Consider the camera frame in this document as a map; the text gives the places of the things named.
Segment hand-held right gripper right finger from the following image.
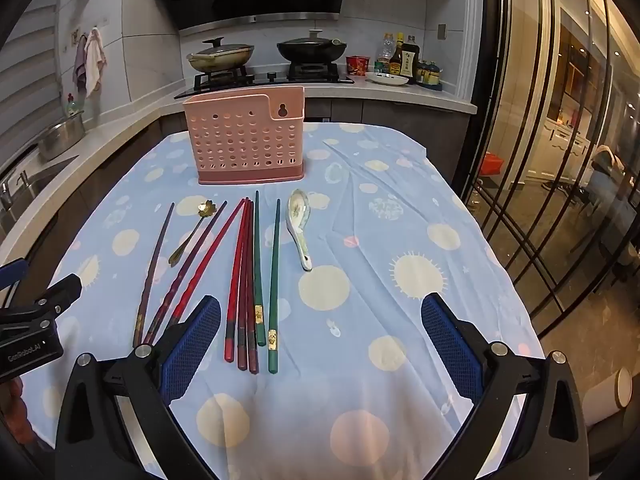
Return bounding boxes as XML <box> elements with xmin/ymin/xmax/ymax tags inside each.
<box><xmin>421</xmin><ymin>292</ymin><xmax>591</xmax><ymax>480</ymax></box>

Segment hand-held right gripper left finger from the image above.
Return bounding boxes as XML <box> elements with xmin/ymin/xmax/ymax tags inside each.
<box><xmin>54</xmin><ymin>294</ymin><xmax>223</xmax><ymax>480</ymax></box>

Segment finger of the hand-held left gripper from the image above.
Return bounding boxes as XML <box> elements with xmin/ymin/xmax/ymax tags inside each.
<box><xmin>0</xmin><ymin>258</ymin><xmax>27</xmax><ymax>292</ymax></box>
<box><xmin>0</xmin><ymin>274</ymin><xmax>83</xmax><ymax>328</ymax></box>

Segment dark purple chopstick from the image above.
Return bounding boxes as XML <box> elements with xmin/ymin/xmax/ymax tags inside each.
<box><xmin>141</xmin><ymin>201</ymin><xmax>228</xmax><ymax>346</ymax></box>
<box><xmin>132</xmin><ymin>202</ymin><xmax>176</xmax><ymax>348</ymax></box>

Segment white ceramic spoon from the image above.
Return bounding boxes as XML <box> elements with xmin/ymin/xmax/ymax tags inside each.
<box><xmin>286</xmin><ymin>188</ymin><xmax>314</xmax><ymax>272</ymax></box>

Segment pink perforated utensil holder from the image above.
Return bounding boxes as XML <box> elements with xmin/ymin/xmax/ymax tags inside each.
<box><xmin>182</xmin><ymin>85</ymin><xmax>306</xmax><ymax>185</ymax></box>

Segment person's left hand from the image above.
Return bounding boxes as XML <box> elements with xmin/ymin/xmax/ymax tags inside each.
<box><xmin>0</xmin><ymin>376</ymin><xmax>32</xmax><ymax>446</ymax></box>

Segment brown red chopstick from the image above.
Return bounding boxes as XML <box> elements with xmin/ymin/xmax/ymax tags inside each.
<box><xmin>249</xmin><ymin>201</ymin><xmax>260</xmax><ymax>375</ymax></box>
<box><xmin>237</xmin><ymin>201</ymin><xmax>252</xmax><ymax>372</ymax></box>

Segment chrome faucet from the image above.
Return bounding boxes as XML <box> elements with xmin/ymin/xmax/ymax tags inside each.
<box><xmin>0</xmin><ymin>170</ymin><xmax>28</xmax><ymax>211</ymax></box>

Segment steel sink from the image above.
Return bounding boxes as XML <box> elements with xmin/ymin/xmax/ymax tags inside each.
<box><xmin>0</xmin><ymin>157</ymin><xmax>76</xmax><ymax>221</ymax></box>

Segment gold flower spoon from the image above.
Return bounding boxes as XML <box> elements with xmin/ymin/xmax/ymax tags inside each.
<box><xmin>168</xmin><ymin>200</ymin><xmax>215</xmax><ymax>267</ymax></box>

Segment blue spotted tablecloth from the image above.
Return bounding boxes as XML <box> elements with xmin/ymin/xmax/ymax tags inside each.
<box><xmin>10</xmin><ymin>121</ymin><xmax>546</xmax><ymax>480</ymax></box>

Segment steel pot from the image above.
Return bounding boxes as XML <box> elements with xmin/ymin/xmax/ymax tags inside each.
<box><xmin>37</xmin><ymin>110</ymin><xmax>86</xmax><ymax>161</ymax></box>

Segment white trash bin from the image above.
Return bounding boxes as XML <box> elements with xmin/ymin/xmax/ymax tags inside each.
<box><xmin>585</xmin><ymin>367</ymin><xmax>633</xmax><ymax>428</ymax></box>

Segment purple towel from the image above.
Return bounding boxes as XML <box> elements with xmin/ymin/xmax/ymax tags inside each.
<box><xmin>74</xmin><ymin>35</ymin><xmax>88</xmax><ymax>92</ymax></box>

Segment white sideboard cabinet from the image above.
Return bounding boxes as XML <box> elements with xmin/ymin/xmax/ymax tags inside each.
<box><xmin>530</xmin><ymin>122</ymin><xmax>588</xmax><ymax>181</ymax></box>

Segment white window blind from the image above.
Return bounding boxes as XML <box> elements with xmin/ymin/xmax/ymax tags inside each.
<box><xmin>0</xmin><ymin>0</ymin><xmax>66</xmax><ymax>161</ymax></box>

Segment white pink towel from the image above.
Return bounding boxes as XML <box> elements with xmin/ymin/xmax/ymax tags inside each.
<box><xmin>84</xmin><ymin>27</ymin><xmax>107</xmax><ymax>98</ymax></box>

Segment glass sliding door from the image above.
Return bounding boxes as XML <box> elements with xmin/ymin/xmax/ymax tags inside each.
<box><xmin>465</xmin><ymin>0</ymin><xmax>640</xmax><ymax>361</ymax></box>

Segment black gas stove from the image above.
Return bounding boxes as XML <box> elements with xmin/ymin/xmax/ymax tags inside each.
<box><xmin>174</xmin><ymin>67</ymin><xmax>353</xmax><ymax>100</ymax></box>

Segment blue condiment jar set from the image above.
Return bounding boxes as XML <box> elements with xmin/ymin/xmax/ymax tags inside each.
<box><xmin>417</xmin><ymin>60</ymin><xmax>443</xmax><ymax>91</ymax></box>

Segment white plate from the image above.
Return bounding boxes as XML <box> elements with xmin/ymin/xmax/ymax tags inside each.
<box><xmin>365</xmin><ymin>71</ymin><xmax>410</xmax><ymax>86</ymax></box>

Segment cream frying pan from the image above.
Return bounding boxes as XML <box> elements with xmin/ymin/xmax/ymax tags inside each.
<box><xmin>186</xmin><ymin>50</ymin><xmax>255</xmax><ymax>73</ymax></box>

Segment large dark sauce bottle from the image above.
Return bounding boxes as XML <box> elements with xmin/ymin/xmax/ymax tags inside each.
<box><xmin>400</xmin><ymin>36</ymin><xmax>421</xmax><ymax>83</ymax></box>

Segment yellow cap sauce bottle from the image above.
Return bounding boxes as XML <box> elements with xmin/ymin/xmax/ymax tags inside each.
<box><xmin>389</xmin><ymin>33</ymin><xmax>407</xmax><ymax>77</ymax></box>

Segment glass pan lid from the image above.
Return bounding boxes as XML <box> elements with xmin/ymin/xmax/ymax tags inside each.
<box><xmin>192</xmin><ymin>36</ymin><xmax>253</xmax><ymax>58</ymax></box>

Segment clear oil bottle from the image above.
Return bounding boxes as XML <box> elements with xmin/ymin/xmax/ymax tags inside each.
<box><xmin>376</xmin><ymin>33</ymin><xmax>396</xmax><ymax>73</ymax></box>

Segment black wok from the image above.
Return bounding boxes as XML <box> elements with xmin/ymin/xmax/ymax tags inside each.
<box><xmin>276</xmin><ymin>42</ymin><xmax>348</xmax><ymax>63</ymax></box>

